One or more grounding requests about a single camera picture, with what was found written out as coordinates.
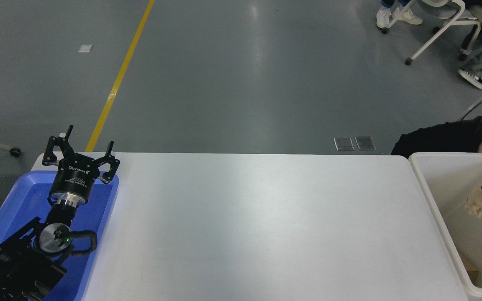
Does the metal floor socket plate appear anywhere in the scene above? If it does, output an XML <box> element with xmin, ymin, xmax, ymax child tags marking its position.
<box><xmin>354</xmin><ymin>136</ymin><xmax>377</xmax><ymax>151</ymax></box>
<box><xmin>333</xmin><ymin>137</ymin><xmax>355</xmax><ymax>152</ymax></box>

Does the tan paper ball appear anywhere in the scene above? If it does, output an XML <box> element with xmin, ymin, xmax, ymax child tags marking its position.
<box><xmin>464</xmin><ymin>187</ymin><xmax>482</xmax><ymax>219</ymax></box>

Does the large pale plastic bin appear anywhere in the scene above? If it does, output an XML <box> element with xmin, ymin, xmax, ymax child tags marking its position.
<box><xmin>408</xmin><ymin>152</ymin><xmax>482</xmax><ymax>300</ymax></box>

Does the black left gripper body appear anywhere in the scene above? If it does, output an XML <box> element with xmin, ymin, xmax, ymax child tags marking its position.
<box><xmin>49</xmin><ymin>153</ymin><xmax>100</xmax><ymax>198</ymax></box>

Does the brown cardboard piece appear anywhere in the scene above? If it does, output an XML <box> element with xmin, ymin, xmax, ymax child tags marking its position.
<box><xmin>459</xmin><ymin>251</ymin><xmax>479</xmax><ymax>283</ymax></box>

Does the white wheeled chair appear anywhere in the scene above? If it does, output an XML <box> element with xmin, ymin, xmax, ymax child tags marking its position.
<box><xmin>381</xmin><ymin>0</ymin><xmax>482</xmax><ymax>66</ymax></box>

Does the blue plastic tray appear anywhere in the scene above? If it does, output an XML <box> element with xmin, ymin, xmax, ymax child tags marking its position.
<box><xmin>0</xmin><ymin>169</ymin><xmax>119</xmax><ymax>301</ymax></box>

